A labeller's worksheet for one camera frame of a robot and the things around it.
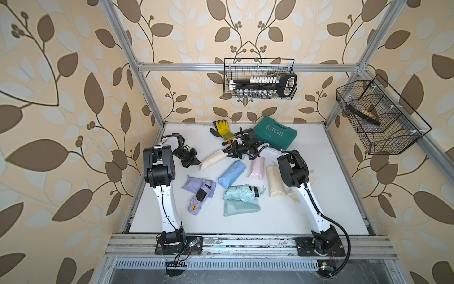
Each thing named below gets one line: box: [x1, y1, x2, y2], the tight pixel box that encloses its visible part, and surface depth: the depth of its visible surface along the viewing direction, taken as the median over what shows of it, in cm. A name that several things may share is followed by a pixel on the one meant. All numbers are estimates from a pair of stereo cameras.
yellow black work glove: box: [209, 119, 236, 142], surface depth 118 cm
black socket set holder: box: [228, 72, 298, 98], surface depth 87 cm
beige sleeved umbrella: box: [199, 149, 229, 171], surface depth 101 cm
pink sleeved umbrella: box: [247, 156, 266, 180], surface depth 96 cm
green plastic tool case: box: [252, 116, 298, 150], surface depth 111 cm
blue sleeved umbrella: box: [217, 160, 247, 190], surface depth 96 cm
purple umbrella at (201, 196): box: [187, 178, 212, 216], surface depth 86 cm
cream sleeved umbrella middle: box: [265, 163, 289, 198], surface depth 91 cm
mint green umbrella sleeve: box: [223, 198, 261, 217], surface depth 86 cm
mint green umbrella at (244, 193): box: [224, 184, 267, 203], surface depth 87 cm
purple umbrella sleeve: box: [181, 175, 217, 199], surface depth 92 cm
